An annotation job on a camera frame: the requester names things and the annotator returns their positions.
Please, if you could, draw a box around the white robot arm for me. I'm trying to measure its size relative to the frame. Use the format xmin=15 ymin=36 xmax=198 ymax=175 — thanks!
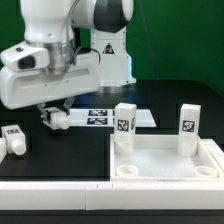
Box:
xmin=0 ymin=0 xmax=135 ymax=130

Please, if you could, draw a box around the white square tabletop tray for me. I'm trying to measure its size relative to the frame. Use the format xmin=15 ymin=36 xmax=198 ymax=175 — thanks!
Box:
xmin=110 ymin=134 xmax=224 ymax=182

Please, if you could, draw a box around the white left barrier piece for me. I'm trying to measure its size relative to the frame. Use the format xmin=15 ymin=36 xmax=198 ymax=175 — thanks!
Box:
xmin=0 ymin=138 xmax=7 ymax=163

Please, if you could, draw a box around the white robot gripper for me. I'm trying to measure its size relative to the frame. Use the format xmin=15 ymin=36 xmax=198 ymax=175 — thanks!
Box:
xmin=0 ymin=52 xmax=100 ymax=124

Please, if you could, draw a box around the white front barrier wall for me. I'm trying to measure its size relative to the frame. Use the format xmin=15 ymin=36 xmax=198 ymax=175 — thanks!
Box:
xmin=0 ymin=182 xmax=224 ymax=210

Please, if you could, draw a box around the white marker sheet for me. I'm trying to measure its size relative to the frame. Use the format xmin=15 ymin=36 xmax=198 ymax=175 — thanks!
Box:
xmin=69 ymin=109 xmax=156 ymax=128

